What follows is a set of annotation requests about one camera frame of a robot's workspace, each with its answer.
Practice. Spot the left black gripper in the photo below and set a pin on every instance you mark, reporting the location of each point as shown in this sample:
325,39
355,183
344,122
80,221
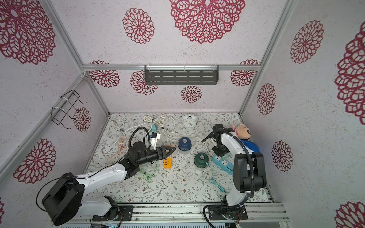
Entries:
162,153

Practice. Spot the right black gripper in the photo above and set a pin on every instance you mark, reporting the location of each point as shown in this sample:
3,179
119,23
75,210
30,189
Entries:
217,129

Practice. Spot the navy blue meat grinder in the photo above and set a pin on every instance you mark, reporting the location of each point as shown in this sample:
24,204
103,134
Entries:
185,144

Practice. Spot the dark green meat grinder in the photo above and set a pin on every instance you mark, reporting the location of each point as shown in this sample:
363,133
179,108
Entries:
201,160

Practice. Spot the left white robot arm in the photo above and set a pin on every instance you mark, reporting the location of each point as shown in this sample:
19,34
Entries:
68,198

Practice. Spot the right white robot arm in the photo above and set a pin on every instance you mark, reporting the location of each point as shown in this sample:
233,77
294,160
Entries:
249,175

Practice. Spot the orange power strip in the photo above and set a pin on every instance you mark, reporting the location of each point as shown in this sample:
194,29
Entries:
167,163

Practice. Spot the teal power strip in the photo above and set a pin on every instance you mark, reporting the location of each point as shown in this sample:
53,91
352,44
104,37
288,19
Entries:
223,164

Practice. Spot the pig plush toy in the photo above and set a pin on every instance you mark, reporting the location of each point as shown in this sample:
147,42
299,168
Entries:
242,131

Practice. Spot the blue cloth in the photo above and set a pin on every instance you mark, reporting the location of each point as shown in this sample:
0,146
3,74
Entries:
252,146

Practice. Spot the white twin-bell alarm clock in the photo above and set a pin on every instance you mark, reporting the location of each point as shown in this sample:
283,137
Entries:
189,120

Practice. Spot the teal plug on cord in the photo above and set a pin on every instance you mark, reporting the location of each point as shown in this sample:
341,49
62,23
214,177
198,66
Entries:
154,128

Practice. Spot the grey wall shelf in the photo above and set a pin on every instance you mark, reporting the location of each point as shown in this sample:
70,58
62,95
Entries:
181,76

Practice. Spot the black wire rack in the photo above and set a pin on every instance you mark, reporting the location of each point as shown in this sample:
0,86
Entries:
59,113

